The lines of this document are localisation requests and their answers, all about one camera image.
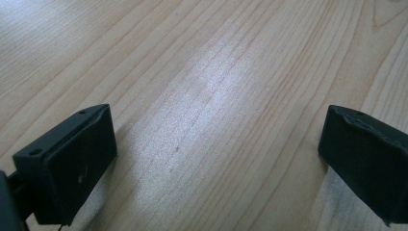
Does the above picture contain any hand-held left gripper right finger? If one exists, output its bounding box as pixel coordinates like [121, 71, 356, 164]
[317, 104, 408, 226]

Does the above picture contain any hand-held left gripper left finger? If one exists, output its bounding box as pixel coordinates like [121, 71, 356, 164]
[12, 103, 118, 226]

